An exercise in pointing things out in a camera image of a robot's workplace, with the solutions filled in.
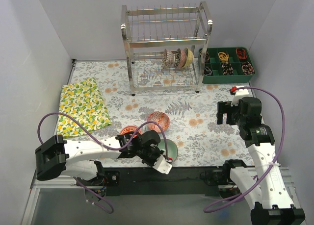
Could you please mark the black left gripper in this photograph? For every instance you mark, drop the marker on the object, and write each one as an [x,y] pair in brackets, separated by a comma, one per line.
[152,157]

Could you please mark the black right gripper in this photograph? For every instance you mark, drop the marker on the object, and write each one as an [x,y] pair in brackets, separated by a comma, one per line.
[223,112]

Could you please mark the mint green bowl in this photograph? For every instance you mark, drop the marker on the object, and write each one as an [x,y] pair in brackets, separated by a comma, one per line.
[172,148]

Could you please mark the orange geometric patterned bowl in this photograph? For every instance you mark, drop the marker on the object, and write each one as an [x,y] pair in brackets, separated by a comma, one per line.
[160,118]

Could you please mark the yellow and teal patterned bowl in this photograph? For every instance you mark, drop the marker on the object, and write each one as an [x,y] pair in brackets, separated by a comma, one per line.
[189,57]

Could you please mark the black leaf patterned bowl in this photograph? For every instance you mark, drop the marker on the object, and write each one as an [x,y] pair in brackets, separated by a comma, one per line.
[180,58]

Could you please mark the small purple patterned bowl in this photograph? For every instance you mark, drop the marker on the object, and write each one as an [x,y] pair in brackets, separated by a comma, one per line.
[168,59]

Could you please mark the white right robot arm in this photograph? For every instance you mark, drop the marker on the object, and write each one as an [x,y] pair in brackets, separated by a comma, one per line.
[269,201]

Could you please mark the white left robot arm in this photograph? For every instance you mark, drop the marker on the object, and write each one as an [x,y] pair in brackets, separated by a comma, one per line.
[81,159]

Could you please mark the stainless steel dish rack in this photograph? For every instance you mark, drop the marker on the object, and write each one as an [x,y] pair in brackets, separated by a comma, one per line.
[148,31]

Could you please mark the orange floral patterned bowl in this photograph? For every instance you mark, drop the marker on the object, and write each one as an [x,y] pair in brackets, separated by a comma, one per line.
[130,129]

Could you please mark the floral patterned table mat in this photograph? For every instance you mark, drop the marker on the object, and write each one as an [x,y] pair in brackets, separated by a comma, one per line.
[193,128]

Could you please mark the green compartment organizer tray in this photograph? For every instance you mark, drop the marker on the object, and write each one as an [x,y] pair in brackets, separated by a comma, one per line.
[228,65]

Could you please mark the lemon print cloth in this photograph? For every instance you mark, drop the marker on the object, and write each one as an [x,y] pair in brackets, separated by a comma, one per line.
[83,101]

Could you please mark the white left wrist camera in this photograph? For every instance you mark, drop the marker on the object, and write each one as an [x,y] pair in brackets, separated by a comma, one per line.
[162,166]

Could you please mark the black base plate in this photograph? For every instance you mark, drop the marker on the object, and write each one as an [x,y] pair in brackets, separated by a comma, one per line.
[208,181]

